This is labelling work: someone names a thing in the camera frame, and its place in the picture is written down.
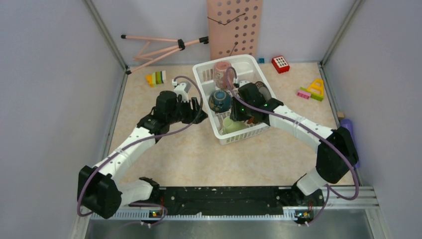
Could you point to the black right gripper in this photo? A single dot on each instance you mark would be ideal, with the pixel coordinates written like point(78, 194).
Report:
point(236, 115)

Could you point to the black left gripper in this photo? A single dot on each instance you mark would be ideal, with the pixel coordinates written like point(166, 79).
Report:
point(195, 116)

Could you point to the blue floral bowl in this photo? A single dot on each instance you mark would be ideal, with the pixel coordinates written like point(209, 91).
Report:
point(220, 101)

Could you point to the pink ghost mug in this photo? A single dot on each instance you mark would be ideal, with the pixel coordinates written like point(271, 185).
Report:
point(220, 77)

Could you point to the green mug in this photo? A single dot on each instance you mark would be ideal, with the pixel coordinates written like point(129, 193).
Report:
point(230, 126)

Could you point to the orange saucer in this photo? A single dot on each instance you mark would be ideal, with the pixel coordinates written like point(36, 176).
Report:
point(252, 120)

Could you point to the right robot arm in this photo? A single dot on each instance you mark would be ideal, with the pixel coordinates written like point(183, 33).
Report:
point(336, 153)

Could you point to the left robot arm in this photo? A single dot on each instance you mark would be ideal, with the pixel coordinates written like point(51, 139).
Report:
point(99, 187)

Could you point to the white plastic dish rack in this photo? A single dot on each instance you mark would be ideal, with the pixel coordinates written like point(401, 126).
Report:
point(247, 70)

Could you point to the red toy block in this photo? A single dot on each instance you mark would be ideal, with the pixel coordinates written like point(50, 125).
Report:
point(280, 64)

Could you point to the striped toy block stack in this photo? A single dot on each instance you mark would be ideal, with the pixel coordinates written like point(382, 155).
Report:
point(156, 78)

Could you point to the pink toy brick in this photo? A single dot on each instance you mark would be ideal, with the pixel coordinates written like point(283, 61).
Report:
point(304, 94)

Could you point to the yellow green toy triangle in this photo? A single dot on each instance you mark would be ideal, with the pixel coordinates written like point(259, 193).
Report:
point(315, 90)

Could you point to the pink tripod stand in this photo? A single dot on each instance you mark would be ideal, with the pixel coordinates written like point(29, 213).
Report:
point(157, 55)

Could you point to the pink perforated board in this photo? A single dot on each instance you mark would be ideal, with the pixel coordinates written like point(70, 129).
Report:
point(234, 27)

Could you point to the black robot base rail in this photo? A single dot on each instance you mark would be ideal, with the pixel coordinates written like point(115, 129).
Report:
point(232, 203)

